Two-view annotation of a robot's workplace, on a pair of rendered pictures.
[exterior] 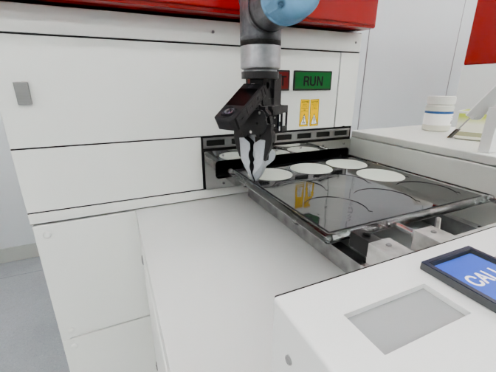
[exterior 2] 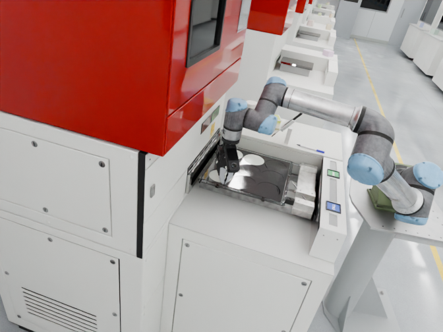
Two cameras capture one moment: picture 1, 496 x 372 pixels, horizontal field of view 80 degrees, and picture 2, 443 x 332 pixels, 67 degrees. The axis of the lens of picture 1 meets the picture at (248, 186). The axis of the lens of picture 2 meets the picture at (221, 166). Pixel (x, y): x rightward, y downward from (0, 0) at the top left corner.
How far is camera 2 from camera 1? 1.11 m
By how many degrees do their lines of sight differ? 50
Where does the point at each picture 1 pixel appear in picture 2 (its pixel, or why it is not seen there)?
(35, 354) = not seen: outside the picture
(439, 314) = (334, 217)
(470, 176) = (283, 153)
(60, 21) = not seen: hidden behind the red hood
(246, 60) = (233, 138)
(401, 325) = (333, 221)
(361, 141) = not seen: hidden behind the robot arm
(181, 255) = (231, 232)
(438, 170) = (270, 151)
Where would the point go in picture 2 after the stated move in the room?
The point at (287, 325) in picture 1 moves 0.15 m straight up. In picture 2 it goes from (324, 230) to (338, 195)
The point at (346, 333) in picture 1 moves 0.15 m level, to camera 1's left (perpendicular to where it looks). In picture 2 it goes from (331, 226) to (312, 247)
